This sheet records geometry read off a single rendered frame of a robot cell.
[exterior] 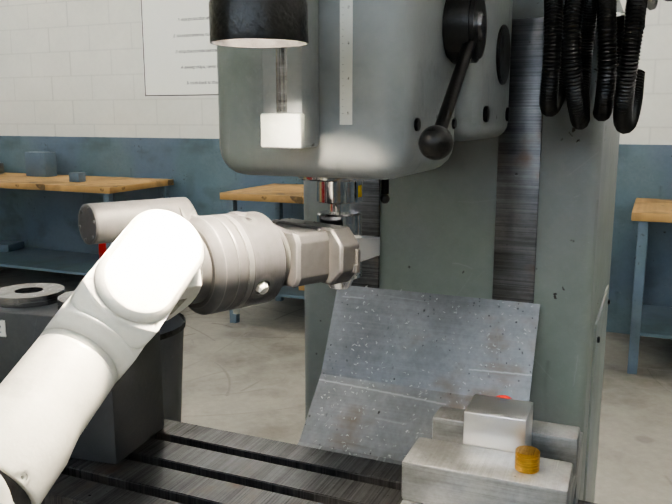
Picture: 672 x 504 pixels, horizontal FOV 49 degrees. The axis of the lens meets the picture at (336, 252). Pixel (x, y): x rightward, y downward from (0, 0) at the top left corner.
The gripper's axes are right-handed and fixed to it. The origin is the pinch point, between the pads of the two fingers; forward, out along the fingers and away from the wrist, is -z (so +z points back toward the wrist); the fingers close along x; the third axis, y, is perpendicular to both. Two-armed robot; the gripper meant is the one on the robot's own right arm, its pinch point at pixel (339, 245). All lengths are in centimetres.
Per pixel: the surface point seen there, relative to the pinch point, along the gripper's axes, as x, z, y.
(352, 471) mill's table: 4.1, -6.7, 29.3
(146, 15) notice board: 480, -253, -95
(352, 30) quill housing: -8.2, 6.7, -20.6
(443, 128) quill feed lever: -15.6, 3.0, -12.3
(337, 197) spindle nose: -1.6, 1.9, -5.3
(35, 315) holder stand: 34.5, 18.8, 11.2
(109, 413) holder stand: 26.0, 13.8, 22.7
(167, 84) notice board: 464, -261, -42
